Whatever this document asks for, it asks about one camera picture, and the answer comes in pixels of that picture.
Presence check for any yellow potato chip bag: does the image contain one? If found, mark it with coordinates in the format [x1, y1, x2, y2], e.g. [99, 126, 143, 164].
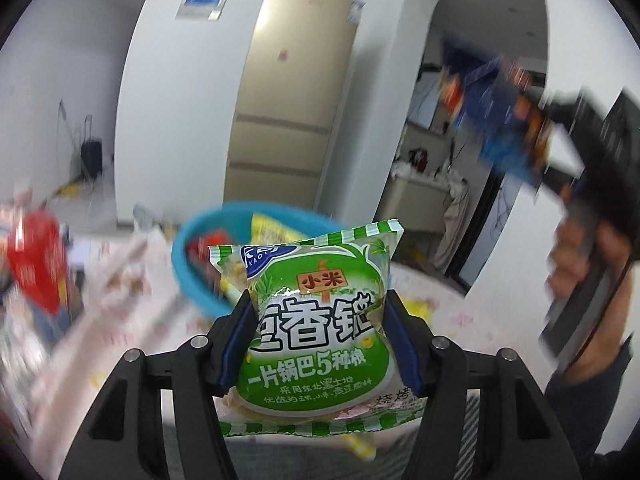
[250, 212, 321, 246]

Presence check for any blue snack bag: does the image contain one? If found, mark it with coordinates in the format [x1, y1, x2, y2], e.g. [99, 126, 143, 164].
[440, 35, 556, 186]

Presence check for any hanging towel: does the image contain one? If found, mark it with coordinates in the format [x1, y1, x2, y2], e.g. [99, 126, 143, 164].
[432, 170, 473, 271]

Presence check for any red snack bag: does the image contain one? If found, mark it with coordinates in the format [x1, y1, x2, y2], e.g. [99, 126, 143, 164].
[185, 230, 236, 266]

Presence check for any mirror cabinet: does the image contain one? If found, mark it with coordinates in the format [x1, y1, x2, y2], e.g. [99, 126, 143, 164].
[412, 72, 451, 133]

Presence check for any sink cabinet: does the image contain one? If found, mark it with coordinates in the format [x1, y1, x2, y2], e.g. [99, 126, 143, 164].
[387, 172, 456, 233]

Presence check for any person's right hand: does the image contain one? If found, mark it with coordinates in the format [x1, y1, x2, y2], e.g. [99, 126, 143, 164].
[550, 204, 633, 322]

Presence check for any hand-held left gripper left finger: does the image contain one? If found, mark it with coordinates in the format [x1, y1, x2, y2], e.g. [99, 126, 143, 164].
[59, 287, 256, 480]

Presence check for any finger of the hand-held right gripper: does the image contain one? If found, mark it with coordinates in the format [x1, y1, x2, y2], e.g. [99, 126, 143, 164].
[542, 91, 588, 128]
[537, 157, 586, 198]

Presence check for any blue plastic basin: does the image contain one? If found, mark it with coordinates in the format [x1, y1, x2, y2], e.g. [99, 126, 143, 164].
[171, 201, 351, 318]

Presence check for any person's right forearm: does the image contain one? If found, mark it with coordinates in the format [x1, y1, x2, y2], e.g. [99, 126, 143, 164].
[544, 280, 640, 468]

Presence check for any green snack bag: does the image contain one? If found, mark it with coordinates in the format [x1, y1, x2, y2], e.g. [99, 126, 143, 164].
[207, 217, 428, 441]

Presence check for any mop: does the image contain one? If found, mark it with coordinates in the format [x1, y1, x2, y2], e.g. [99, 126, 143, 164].
[59, 99, 86, 181]

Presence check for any gold refrigerator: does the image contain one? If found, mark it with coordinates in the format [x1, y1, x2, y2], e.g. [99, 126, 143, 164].
[223, 0, 365, 208]

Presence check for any black suitcase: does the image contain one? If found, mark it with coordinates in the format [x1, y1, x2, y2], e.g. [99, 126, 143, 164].
[80, 115, 104, 178]

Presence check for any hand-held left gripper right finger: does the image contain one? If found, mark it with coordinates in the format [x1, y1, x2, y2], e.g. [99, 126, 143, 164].
[382, 289, 583, 480]

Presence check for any red drink bottle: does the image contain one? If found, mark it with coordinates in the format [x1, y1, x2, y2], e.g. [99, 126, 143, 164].
[5, 210, 76, 321]

